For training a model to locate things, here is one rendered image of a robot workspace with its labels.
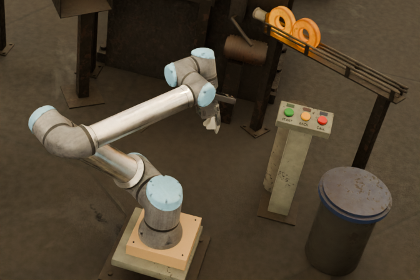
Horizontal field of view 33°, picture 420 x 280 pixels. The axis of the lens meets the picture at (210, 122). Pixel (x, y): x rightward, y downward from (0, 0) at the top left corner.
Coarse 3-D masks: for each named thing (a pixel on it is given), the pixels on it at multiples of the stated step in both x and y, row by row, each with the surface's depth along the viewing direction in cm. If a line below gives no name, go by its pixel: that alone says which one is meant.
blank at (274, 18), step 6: (282, 6) 350; (270, 12) 354; (276, 12) 351; (282, 12) 348; (288, 12) 346; (270, 18) 356; (276, 18) 353; (288, 18) 347; (294, 18) 347; (276, 24) 355; (288, 24) 348; (276, 30) 355; (282, 30) 352; (288, 30) 349
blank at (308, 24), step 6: (306, 18) 341; (294, 24) 345; (300, 24) 342; (306, 24) 339; (312, 24) 338; (294, 30) 346; (300, 30) 344; (312, 30) 338; (318, 30) 338; (294, 36) 348; (300, 36) 346; (312, 36) 339; (318, 36) 339; (300, 42) 347; (306, 42) 344; (312, 42) 341; (318, 42) 341
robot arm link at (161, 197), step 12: (156, 180) 293; (168, 180) 294; (144, 192) 293; (156, 192) 288; (168, 192) 289; (180, 192) 291; (144, 204) 294; (156, 204) 287; (168, 204) 287; (180, 204) 292; (144, 216) 298; (156, 216) 291; (168, 216) 291; (156, 228) 295; (168, 228) 296
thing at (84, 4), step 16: (64, 0) 361; (80, 0) 362; (96, 0) 363; (112, 0) 354; (64, 16) 350; (80, 16) 363; (80, 32) 368; (80, 48) 374; (80, 64) 381; (80, 80) 388; (64, 96) 395; (80, 96) 395; (96, 96) 399
